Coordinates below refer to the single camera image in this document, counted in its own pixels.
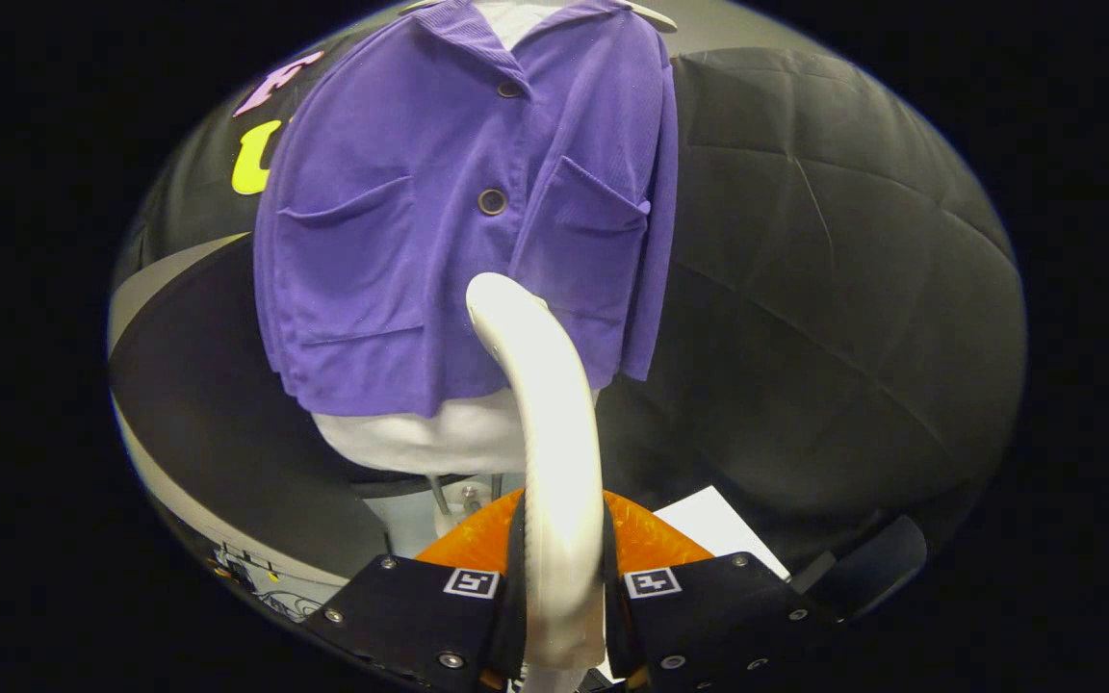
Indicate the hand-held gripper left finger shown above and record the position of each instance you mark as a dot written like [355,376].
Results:
[410,616]

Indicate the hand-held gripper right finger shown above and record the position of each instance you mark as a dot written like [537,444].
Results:
[718,616]

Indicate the white clothes hanger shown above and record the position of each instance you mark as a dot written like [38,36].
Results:
[656,14]

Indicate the white flat sheet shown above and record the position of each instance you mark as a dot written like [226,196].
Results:
[718,529]

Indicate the metal mannequin stand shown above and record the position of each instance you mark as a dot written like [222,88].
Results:
[468,496]

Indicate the white mannequin torso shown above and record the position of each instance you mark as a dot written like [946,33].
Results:
[420,438]

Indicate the grey cabinet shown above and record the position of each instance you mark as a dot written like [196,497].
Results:
[198,414]

